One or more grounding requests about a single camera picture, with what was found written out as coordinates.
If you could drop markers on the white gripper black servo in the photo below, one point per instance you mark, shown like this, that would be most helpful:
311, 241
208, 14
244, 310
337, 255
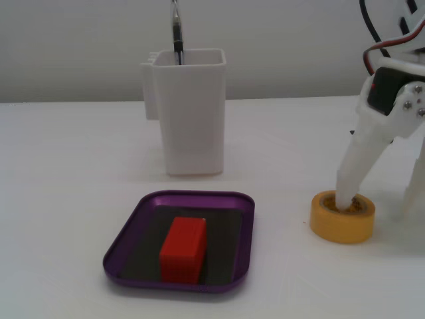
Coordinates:
382, 91

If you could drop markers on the yellow tape roll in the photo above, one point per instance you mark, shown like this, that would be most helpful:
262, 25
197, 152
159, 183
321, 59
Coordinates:
342, 229

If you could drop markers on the purple metal tray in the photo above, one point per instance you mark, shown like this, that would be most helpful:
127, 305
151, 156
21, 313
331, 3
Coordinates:
199, 198

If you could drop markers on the clear black ballpoint pen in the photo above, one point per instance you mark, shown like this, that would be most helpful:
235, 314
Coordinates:
176, 33

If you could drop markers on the white plastic box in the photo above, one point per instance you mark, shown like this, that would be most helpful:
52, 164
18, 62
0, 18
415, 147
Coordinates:
192, 116

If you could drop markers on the red ribbed block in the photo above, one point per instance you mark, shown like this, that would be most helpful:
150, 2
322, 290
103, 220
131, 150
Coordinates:
181, 252

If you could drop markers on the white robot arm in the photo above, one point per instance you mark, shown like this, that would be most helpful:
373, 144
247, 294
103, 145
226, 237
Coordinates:
398, 6

